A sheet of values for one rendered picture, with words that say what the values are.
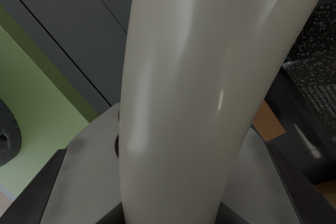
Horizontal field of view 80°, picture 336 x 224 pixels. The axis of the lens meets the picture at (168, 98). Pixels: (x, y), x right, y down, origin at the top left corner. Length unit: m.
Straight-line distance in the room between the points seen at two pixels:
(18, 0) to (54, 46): 0.10
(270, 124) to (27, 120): 1.08
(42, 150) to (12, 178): 0.13
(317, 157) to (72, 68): 1.45
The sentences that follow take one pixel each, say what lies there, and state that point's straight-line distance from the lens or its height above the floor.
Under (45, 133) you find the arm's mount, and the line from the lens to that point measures 0.45.
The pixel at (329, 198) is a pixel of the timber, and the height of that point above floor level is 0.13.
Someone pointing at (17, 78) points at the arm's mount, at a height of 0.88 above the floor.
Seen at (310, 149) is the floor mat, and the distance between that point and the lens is 1.53.
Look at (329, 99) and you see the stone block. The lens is 0.64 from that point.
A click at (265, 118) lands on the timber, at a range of 1.20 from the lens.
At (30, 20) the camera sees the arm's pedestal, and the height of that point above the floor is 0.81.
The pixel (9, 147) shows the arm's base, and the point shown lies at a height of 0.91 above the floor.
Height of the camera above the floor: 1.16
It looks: 65 degrees down
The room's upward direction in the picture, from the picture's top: 155 degrees counter-clockwise
